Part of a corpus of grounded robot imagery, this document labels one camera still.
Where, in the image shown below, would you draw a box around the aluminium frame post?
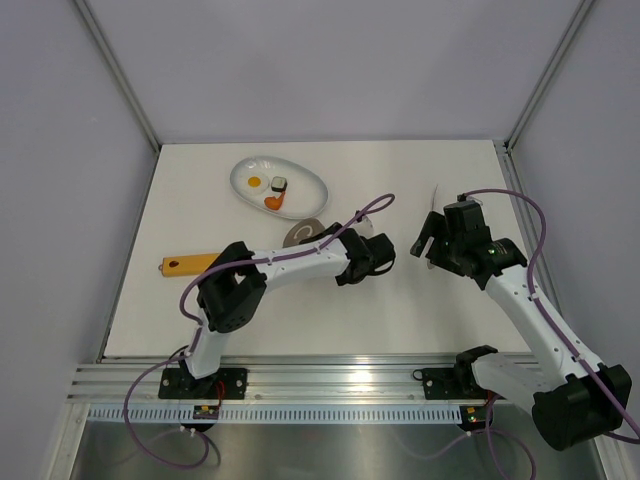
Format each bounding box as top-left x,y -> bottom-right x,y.
503,0 -> 598,155
70,0 -> 162,157

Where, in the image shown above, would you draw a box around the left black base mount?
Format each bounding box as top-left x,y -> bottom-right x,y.
158,368 -> 248,400

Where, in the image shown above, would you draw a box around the purple cable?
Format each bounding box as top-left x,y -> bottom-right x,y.
121,193 -> 396,471
389,187 -> 640,476

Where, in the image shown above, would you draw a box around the white slotted cable duct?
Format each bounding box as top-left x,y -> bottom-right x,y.
88,404 -> 462,425

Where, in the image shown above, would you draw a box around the metal tongs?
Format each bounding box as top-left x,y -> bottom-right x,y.
425,184 -> 440,253

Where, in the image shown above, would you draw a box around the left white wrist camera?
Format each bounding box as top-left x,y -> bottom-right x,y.
354,216 -> 375,238

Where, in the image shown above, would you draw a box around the right aluminium frame post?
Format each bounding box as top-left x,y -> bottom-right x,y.
503,0 -> 598,155

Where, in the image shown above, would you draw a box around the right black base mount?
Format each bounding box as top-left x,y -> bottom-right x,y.
411,367 -> 496,402

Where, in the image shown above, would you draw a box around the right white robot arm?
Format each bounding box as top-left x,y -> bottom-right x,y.
410,198 -> 632,451

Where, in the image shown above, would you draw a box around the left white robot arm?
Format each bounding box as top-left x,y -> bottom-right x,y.
180,228 -> 396,398

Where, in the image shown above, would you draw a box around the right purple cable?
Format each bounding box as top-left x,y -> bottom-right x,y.
389,187 -> 640,476

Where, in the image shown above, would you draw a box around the right side aluminium rail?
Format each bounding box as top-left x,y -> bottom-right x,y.
492,139 -> 579,364

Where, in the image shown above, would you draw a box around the yellow wooden block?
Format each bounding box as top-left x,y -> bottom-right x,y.
159,253 -> 219,278

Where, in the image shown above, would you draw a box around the aluminium front rail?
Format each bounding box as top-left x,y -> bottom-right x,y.
66,354 -> 455,404

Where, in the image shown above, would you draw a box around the left aluminium frame post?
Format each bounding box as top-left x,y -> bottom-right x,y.
70,0 -> 162,157

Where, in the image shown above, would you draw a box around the aluminium rail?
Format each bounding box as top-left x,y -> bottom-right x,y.
66,354 -> 455,404
492,139 -> 579,364

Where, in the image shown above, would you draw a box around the white oval plate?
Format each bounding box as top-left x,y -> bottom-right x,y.
229,155 -> 329,220

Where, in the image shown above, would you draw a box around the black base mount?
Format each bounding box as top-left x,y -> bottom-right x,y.
411,367 -> 496,402
158,368 -> 248,400

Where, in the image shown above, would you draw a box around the sushi roll toy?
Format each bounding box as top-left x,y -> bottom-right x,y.
270,176 -> 288,193

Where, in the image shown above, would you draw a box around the orange carrot piece toy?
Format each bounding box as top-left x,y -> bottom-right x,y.
264,191 -> 286,211

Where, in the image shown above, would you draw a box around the fried egg toy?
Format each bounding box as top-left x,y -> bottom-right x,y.
239,172 -> 270,197

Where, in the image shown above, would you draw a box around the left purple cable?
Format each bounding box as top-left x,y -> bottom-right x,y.
121,193 -> 396,471

